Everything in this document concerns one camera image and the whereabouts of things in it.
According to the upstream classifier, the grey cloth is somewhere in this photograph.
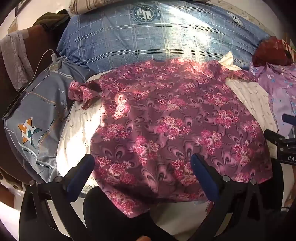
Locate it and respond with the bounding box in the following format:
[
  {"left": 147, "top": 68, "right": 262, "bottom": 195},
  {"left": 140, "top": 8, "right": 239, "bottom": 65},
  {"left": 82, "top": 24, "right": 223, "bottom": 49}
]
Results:
[{"left": 0, "top": 31, "right": 35, "bottom": 91}]

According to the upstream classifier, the dark red cloth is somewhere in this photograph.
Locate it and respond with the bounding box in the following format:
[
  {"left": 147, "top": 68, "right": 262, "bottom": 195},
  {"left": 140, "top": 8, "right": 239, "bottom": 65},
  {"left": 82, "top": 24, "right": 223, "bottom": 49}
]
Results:
[{"left": 252, "top": 36, "right": 294, "bottom": 66}]

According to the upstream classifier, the pink floral shirt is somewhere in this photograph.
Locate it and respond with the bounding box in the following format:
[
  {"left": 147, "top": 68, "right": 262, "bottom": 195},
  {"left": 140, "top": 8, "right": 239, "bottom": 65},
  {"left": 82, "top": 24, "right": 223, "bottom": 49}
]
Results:
[{"left": 68, "top": 58, "right": 273, "bottom": 219}]

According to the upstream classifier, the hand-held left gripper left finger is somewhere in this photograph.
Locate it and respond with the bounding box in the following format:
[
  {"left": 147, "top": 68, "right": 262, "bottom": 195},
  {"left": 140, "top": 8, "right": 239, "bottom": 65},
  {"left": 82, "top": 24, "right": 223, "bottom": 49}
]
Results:
[{"left": 20, "top": 153, "right": 95, "bottom": 241}]

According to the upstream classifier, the dark brown chair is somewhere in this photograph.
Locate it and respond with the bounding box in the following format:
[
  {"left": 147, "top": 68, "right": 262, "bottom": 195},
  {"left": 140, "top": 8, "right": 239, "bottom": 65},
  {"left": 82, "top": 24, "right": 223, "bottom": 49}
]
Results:
[{"left": 0, "top": 23, "right": 68, "bottom": 116}]

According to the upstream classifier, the blue plaid quilt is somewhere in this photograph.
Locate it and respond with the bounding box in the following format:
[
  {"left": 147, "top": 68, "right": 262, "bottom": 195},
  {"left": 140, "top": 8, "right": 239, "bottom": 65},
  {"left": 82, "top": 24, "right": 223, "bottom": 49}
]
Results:
[{"left": 57, "top": 0, "right": 271, "bottom": 73}]

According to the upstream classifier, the beige striped bolster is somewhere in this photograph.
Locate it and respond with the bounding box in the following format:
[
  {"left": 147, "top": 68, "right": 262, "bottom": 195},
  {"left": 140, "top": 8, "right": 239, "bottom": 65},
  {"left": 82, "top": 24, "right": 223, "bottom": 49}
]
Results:
[{"left": 69, "top": 0, "right": 139, "bottom": 15}]

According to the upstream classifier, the white charger with cable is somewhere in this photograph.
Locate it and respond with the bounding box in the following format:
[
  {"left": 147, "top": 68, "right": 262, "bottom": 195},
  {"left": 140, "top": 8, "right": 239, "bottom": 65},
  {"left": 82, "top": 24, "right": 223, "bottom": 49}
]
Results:
[{"left": 23, "top": 49, "right": 56, "bottom": 93}]

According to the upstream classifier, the grey star-print pillow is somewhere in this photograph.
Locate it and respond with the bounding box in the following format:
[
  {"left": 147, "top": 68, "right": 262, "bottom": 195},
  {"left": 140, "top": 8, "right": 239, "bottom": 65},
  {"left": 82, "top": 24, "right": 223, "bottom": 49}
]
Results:
[{"left": 2, "top": 56, "right": 93, "bottom": 183}]

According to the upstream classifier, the cream leaf-print pillow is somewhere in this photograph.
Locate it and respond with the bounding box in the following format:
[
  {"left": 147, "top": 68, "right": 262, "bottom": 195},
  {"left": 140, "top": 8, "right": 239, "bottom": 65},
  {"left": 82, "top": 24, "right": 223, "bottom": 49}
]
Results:
[{"left": 57, "top": 51, "right": 279, "bottom": 188}]

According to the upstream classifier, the olive green cloth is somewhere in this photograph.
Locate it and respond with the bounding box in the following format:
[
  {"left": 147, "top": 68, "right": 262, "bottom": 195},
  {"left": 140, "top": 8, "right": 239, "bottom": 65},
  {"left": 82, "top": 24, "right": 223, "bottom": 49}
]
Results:
[{"left": 32, "top": 9, "right": 71, "bottom": 27}]

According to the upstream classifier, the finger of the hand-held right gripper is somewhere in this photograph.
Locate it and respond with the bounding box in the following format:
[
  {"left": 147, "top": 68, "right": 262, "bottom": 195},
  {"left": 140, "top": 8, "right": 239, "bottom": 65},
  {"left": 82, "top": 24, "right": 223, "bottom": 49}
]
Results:
[
  {"left": 282, "top": 113, "right": 296, "bottom": 127},
  {"left": 264, "top": 129, "right": 292, "bottom": 149}
]

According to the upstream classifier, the purple floral shirt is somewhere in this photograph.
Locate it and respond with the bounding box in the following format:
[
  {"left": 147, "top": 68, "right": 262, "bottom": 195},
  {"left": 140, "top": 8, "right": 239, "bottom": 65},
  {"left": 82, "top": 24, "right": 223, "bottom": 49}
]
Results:
[{"left": 248, "top": 61, "right": 296, "bottom": 139}]

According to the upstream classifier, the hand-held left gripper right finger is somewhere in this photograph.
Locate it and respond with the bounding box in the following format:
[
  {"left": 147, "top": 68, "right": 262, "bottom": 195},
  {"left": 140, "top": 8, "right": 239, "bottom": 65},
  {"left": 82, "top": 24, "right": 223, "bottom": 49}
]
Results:
[{"left": 185, "top": 153, "right": 281, "bottom": 241}]

